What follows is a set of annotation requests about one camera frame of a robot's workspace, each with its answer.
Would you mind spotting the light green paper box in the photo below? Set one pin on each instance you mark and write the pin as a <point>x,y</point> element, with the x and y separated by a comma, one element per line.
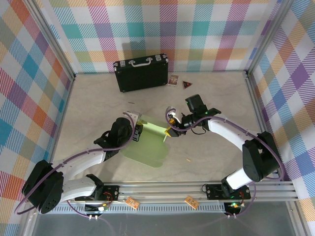
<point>147,147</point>

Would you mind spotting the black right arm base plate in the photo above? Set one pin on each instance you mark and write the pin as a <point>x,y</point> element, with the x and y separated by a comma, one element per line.
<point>214,191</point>

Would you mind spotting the aluminium frame post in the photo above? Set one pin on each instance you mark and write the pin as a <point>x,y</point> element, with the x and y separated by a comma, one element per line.
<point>268,37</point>
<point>50,37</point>

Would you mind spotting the grey metal panel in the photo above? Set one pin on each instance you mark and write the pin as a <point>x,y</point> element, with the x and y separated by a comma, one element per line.
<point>160,226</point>

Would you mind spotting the aluminium side rail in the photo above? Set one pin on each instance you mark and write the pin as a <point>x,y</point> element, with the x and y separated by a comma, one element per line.
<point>62,115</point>
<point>261,123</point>

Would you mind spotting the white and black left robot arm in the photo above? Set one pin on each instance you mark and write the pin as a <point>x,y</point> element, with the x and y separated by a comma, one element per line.
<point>78,164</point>

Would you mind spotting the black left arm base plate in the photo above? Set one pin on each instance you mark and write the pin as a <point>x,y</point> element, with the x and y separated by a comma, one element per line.
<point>110,193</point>

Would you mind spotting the black and red triangular badge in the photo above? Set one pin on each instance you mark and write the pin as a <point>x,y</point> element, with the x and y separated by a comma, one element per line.
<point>186,84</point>

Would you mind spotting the orange tag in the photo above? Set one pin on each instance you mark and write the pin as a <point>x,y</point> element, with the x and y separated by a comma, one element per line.
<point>131,202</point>
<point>191,201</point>

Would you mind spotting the aluminium mounting rail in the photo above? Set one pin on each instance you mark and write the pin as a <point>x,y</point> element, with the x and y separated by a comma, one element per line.
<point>160,190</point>

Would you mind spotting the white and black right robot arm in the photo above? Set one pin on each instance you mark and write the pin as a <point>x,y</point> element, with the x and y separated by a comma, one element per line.
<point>229,132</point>

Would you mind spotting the small printed card box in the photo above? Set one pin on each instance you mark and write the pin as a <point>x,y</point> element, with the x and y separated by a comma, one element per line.
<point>172,80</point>

